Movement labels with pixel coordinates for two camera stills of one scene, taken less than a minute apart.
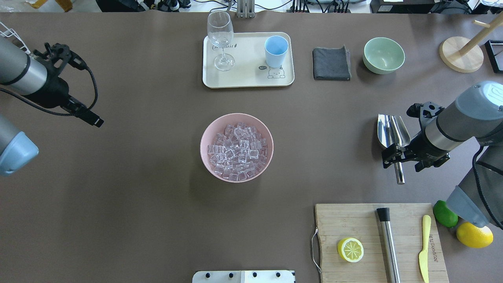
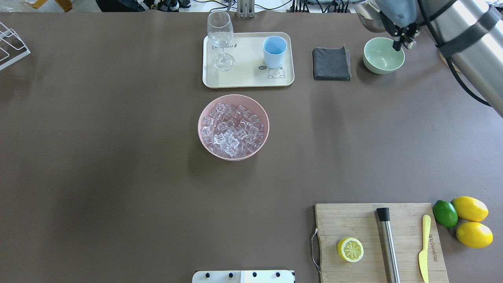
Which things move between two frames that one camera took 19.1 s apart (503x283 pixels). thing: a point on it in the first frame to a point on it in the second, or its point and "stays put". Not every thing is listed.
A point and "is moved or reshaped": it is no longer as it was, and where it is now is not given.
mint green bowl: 382,56 stays put
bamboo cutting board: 336,223 stays put
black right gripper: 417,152 to 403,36
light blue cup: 276,48 stays put
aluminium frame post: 246,9 stays put
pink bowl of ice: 236,147 is moved or reshaped
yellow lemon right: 473,236 stays put
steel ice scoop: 392,130 to 371,16
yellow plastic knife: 423,256 stays put
